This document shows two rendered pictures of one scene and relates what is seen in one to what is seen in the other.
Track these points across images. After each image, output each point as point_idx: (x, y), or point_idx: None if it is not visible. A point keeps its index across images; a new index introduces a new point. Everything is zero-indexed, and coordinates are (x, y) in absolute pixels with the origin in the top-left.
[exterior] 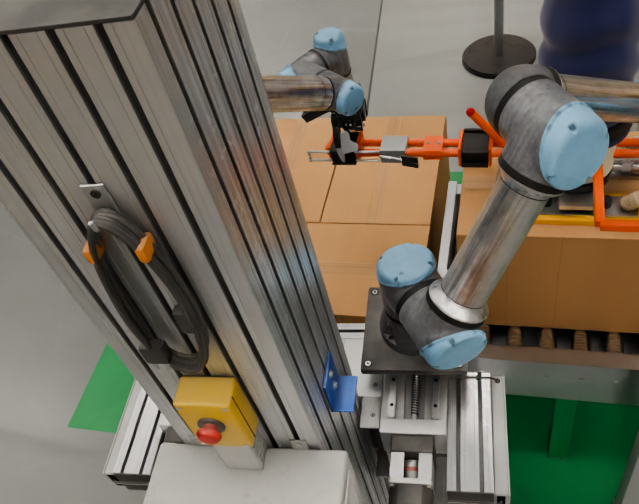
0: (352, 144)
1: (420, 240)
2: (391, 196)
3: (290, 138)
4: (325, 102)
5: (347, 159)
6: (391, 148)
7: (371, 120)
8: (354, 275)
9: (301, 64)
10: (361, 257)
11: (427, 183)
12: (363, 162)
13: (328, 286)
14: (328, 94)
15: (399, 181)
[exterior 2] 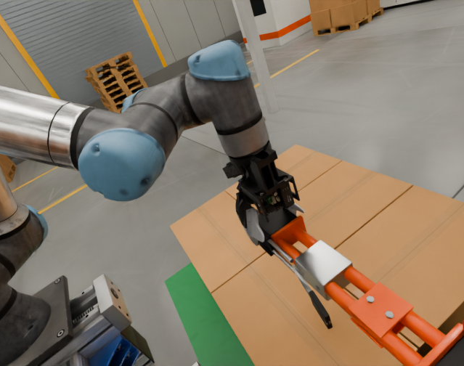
0: (258, 231)
1: (393, 358)
2: (398, 282)
3: (351, 182)
4: (54, 157)
5: (264, 243)
6: (310, 267)
7: (433, 196)
8: (300, 339)
9: (148, 90)
10: (320, 325)
11: (452, 294)
12: (395, 232)
13: (273, 330)
14: (56, 144)
15: (418, 271)
